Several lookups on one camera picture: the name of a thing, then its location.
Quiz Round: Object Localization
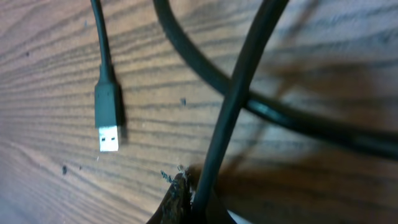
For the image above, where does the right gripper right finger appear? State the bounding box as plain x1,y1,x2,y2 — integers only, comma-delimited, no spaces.
205,190,236,224

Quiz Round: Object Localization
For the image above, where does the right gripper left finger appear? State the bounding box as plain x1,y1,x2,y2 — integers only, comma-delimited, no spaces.
147,171,190,224

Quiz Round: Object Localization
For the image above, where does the black usb cable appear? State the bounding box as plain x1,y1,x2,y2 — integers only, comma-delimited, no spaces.
152,0,398,218
89,0,120,153

